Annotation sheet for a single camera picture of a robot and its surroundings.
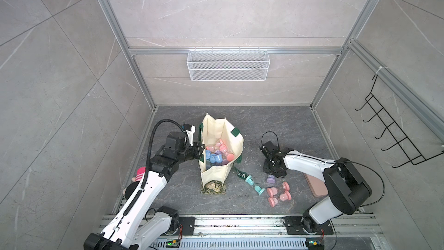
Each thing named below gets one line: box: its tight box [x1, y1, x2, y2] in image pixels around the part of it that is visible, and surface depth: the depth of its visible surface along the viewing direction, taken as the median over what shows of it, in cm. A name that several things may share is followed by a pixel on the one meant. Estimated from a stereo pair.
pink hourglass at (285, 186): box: [282, 181, 290, 191], surface depth 83 cm
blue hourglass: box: [209, 153, 224, 164], surface depth 88 cm
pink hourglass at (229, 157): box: [219, 144, 235, 162], surface depth 93 cm
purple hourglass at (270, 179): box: [266, 174, 276, 185], surface depth 85 cm
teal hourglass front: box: [254, 185, 266, 196], surface depth 83 cm
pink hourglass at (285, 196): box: [279, 190, 292, 202], surface depth 81 cm
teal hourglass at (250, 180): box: [244, 174, 255, 186], surface depth 86 cm
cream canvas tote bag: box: [198, 112, 244, 191], surface depth 87 cm
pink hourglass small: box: [267, 186, 279, 198], surface depth 82 cm
